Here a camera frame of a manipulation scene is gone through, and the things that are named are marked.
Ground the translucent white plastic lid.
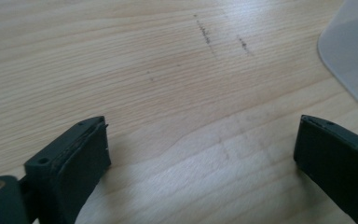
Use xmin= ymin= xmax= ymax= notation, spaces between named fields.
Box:
xmin=317 ymin=0 xmax=358 ymax=120

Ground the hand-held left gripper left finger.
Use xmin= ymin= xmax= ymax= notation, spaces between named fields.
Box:
xmin=20 ymin=116 xmax=112 ymax=224

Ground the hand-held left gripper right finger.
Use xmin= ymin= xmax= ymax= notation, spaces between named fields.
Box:
xmin=293 ymin=114 xmax=358 ymax=224

